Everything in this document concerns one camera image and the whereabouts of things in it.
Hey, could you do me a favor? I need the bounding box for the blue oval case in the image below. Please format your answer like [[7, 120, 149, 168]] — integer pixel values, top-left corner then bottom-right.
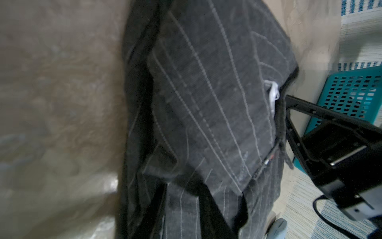
[[266, 218, 287, 239]]

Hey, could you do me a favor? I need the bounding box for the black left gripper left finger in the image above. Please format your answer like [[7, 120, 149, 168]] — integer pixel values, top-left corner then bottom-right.
[[132, 184, 167, 239]]

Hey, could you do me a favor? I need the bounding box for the teal plastic laundry basket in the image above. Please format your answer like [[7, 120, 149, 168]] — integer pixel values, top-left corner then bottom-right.
[[292, 65, 382, 174]]

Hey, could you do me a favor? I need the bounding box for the dark grey pinstripe shirt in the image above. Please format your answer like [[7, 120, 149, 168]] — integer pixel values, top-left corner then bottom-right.
[[116, 1, 298, 239]]

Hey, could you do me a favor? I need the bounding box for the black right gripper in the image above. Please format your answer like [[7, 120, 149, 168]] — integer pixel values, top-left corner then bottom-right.
[[286, 96, 382, 221]]

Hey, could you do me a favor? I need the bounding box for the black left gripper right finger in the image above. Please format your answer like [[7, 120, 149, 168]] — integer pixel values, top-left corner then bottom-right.
[[198, 185, 237, 239]]

